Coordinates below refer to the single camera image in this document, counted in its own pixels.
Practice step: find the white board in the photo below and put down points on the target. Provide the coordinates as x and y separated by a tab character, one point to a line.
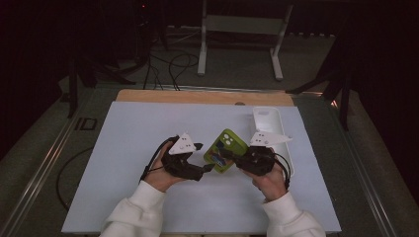
131	131

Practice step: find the person's right hand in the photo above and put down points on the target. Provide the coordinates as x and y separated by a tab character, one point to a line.
271	184

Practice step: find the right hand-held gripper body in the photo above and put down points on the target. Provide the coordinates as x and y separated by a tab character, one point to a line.
257	161

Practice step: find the long white plastic tray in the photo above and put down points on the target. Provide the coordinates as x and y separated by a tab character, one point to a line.
270	120

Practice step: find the metal floor rail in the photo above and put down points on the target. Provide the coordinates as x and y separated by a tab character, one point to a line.
214	88
39	168
369	177

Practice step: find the white metal stand frame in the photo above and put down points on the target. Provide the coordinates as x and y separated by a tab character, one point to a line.
243	24

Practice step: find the green cartoon phone case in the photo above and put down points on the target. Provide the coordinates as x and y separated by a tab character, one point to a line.
227	138

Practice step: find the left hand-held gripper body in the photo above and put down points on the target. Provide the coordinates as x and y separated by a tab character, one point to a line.
181	163

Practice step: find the person's left hand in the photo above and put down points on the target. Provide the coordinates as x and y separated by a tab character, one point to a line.
161	177

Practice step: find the black rectangular floor frame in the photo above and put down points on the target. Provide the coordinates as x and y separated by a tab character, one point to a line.
79	124

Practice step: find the black floor stand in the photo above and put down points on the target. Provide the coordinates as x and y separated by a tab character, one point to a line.
344	98
73	89

